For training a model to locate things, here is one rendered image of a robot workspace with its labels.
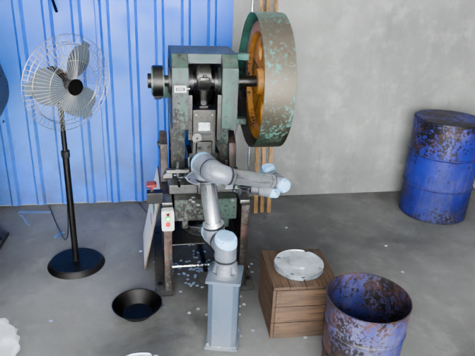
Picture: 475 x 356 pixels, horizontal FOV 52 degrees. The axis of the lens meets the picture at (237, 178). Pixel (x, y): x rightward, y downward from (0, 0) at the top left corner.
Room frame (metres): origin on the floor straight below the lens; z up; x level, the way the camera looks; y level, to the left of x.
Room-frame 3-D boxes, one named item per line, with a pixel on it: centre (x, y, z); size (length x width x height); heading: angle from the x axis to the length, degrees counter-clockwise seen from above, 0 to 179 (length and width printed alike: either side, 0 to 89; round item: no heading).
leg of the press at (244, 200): (3.18, 0.00, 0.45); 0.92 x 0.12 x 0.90; 11
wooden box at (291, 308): (2.49, -0.38, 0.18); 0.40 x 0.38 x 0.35; 8
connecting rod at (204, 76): (2.99, 0.23, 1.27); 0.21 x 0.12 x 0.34; 11
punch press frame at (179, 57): (3.13, 0.26, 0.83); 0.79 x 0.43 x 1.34; 11
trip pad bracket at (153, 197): (2.71, 0.50, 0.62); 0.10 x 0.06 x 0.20; 101
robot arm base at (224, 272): (2.24, 0.05, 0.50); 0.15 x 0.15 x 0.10
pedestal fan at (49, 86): (3.29, 1.21, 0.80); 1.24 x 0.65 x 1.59; 11
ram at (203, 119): (2.95, 0.23, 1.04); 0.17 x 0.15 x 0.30; 11
